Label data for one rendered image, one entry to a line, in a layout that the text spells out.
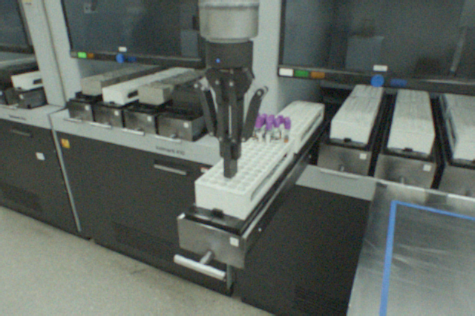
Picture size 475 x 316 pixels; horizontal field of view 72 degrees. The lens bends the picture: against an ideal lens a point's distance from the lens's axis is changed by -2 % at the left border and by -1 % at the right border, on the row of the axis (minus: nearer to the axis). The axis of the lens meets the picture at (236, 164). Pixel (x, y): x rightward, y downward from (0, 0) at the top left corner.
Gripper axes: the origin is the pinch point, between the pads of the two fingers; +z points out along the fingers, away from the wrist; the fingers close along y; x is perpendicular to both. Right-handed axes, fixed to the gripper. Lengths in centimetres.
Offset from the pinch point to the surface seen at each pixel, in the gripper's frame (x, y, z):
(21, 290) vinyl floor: -5, 109, 90
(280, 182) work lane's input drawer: -12.4, -5.7, 9.9
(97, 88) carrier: -45, 82, 5
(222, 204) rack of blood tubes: 4.9, -0.8, 6.8
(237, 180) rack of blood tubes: 0.3, -1.6, 4.1
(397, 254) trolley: 3.4, -29.7, 8.4
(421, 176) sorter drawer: -37, -35, 14
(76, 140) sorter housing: -37, 92, 27
